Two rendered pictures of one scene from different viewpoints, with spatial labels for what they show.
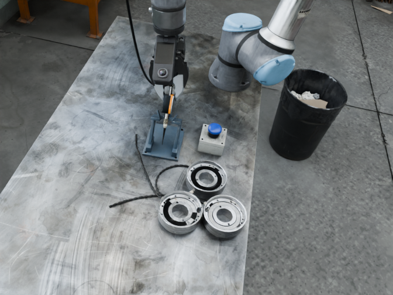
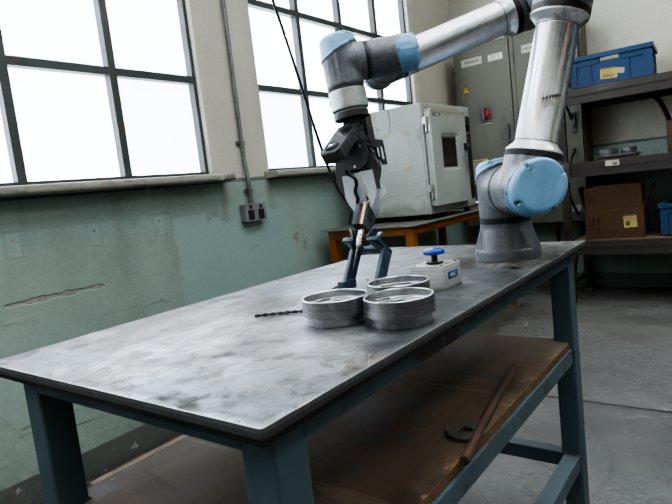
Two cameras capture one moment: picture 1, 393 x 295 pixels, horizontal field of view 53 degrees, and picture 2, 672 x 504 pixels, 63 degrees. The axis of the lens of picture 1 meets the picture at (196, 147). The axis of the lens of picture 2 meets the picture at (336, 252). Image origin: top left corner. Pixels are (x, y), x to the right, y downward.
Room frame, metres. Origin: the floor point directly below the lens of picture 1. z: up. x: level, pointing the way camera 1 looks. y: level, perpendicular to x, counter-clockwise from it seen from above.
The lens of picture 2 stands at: (-0.15, -0.50, 1.00)
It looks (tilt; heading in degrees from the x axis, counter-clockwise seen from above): 6 degrees down; 36
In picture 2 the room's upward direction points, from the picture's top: 7 degrees counter-clockwise
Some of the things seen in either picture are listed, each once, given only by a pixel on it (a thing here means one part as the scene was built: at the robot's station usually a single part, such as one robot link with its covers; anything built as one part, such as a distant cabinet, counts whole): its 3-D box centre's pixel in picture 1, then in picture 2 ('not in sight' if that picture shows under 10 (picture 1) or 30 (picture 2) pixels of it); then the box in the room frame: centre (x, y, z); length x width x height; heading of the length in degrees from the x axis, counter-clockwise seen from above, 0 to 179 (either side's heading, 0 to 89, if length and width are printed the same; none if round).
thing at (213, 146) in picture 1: (213, 138); (437, 273); (0.80, -0.04, 0.82); 0.08 x 0.07 x 0.05; 178
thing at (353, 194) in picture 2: (161, 81); (357, 196); (0.81, 0.12, 0.99); 0.06 x 0.03 x 0.09; 5
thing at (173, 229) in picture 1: (179, 213); (335, 308); (0.53, 0.01, 0.82); 0.10 x 0.10 x 0.04
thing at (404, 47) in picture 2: not in sight; (388, 57); (0.88, 0.06, 1.26); 0.11 x 0.11 x 0.08; 40
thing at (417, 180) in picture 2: not in sight; (415, 164); (2.97, 1.08, 1.10); 0.62 x 0.61 x 0.65; 178
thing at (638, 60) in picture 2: not in sight; (613, 70); (4.26, 0.14, 1.61); 0.52 x 0.38 x 0.22; 91
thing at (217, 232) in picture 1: (223, 217); (399, 308); (0.55, -0.10, 0.82); 0.10 x 0.10 x 0.04
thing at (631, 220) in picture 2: not in sight; (617, 209); (4.24, 0.16, 0.64); 0.49 x 0.40 x 0.37; 93
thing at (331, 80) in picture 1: (302, 117); not in sight; (1.72, -0.55, 0.21); 0.34 x 0.34 x 0.43
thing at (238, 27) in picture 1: (241, 37); (503, 187); (1.13, -0.07, 0.97); 0.13 x 0.12 x 0.14; 40
